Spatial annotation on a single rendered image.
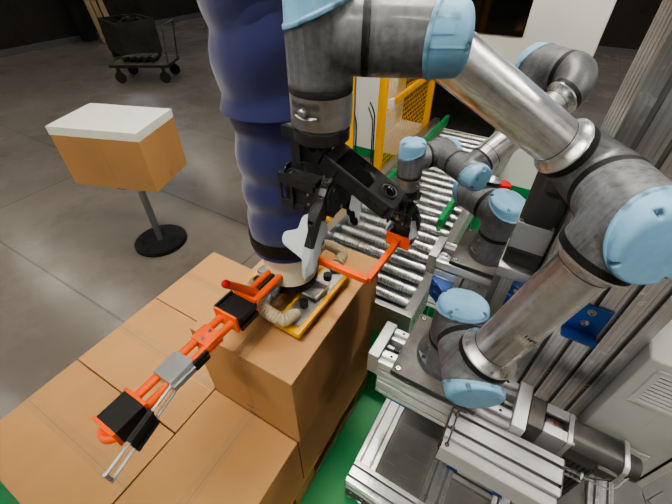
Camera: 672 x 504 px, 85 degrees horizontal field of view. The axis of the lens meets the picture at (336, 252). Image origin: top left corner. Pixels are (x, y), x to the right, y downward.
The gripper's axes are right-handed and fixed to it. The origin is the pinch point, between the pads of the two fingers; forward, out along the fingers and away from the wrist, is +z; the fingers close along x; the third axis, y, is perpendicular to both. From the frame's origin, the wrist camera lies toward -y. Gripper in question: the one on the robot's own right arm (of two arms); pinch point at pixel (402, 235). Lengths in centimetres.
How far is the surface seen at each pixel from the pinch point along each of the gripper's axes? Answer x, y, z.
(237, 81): -25, 41, -57
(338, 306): -9.7, 27.0, 16.3
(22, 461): -84, 113, 55
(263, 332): -25, 49, 16
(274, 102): -19, 37, -53
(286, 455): -8, 65, 56
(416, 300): 5, -20, 52
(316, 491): -4, 57, 110
